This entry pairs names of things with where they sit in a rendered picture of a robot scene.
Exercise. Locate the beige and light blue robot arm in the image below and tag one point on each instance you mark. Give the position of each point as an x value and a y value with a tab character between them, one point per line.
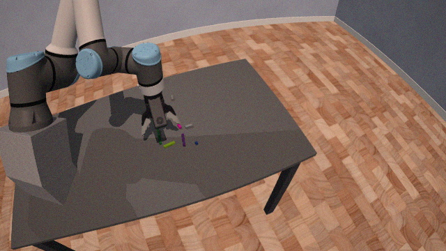
31	76

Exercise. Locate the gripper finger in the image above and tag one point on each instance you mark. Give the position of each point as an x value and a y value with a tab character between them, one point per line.
171	114
145	121

